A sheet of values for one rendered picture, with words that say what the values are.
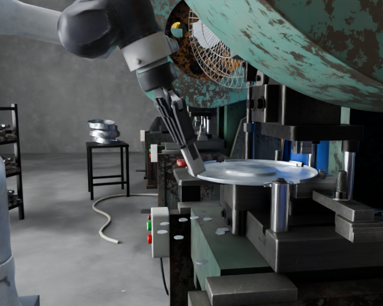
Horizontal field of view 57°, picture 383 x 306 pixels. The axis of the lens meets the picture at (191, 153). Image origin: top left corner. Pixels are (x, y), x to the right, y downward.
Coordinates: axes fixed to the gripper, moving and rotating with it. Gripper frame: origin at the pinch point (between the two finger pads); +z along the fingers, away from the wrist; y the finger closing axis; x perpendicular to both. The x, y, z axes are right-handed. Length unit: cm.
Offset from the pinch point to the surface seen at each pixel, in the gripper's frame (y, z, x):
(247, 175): 4.2, 7.8, 8.4
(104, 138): -305, 32, 14
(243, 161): -13.5, 11.8, 16.8
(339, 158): -6.8, 22.4, 41.3
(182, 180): 1.6, 2.5, -4.3
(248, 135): -77, 28, 53
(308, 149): 4.6, 9.6, 24.4
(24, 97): -703, -52, -52
